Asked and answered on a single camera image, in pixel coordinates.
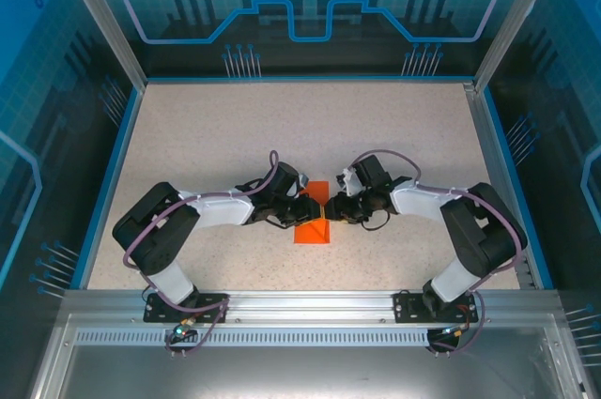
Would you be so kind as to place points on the orange paper sheet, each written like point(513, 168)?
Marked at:
point(312, 234)

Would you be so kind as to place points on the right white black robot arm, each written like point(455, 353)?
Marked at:
point(418, 204)

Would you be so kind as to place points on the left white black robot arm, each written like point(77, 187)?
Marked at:
point(220, 213)

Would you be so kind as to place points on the metal sheet platform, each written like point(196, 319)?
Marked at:
point(300, 371)

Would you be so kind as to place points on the blue table border strip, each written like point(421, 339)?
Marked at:
point(519, 188)
point(310, 78)
point(110, 188)

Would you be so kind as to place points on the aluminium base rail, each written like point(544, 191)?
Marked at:
point(310, 305)

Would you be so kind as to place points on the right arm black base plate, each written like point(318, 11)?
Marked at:
point(408, 307)

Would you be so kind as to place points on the aluminium side rail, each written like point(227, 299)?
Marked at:
point(497, 183)

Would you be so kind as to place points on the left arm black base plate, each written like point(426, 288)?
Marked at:
point(159, 307)

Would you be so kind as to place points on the aluminium frame post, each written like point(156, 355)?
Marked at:
point(521, 19)
point(101, 19)

